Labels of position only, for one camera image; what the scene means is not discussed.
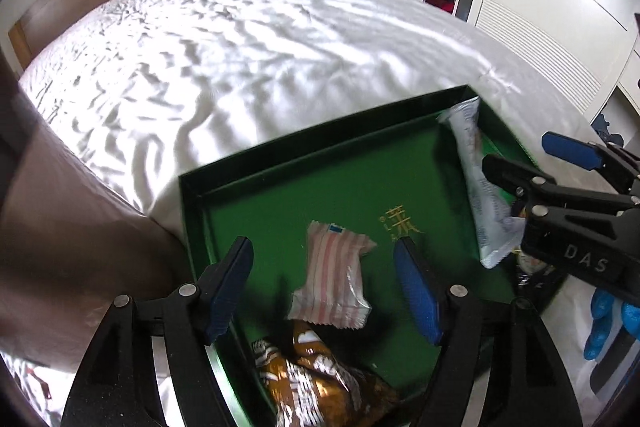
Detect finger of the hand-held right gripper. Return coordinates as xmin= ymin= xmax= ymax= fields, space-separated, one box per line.
xmin=482 ymin=155 xmax=640 ymax=221
xmin=542 ymin=131 xmax=640 ymax=196

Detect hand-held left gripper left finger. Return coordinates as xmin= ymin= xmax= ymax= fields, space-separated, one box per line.
xmin=60 ymin=235 xmax=255 ymax=427

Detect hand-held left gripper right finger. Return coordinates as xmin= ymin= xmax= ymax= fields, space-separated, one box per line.
xmin=394 ymin=237 xmax=584 ymax=427

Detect long white snack packet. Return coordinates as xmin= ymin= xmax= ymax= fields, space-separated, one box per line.
xmin=436 ymin=97 xmax=526 ymax=269

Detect dark round biscuit packet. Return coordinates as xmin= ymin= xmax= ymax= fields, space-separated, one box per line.
xmin=509 ymin=199 xmax=553 ymax=293

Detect pink striped snack packet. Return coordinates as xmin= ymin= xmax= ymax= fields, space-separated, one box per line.
xmin=286 ymin=220 xmax=378 ymax=330

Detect brown snack packet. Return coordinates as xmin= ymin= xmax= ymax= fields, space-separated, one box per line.
xmin=250 ymin=319 xmax=401 ymax=427

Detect green tray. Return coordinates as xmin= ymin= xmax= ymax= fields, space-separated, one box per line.
xmin=178 ymin=86 xmax=566 ymax=427

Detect person's right hand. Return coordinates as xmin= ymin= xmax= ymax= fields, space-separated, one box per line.
xmin=582 ymin=289 xmax=640 ymax=363

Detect dark clothes on floor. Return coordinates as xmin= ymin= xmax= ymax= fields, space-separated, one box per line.
xmin=591 ymin=99 xmax=626 ymax=145

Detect copper and black electric kettle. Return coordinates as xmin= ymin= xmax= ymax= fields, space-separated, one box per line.
xmin=0 ymin=52 xmax=211 ymax=370

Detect wooden bed with white sheet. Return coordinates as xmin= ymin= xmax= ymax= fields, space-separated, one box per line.
xmin=0 ymin=0 xmax=636 ymax=427

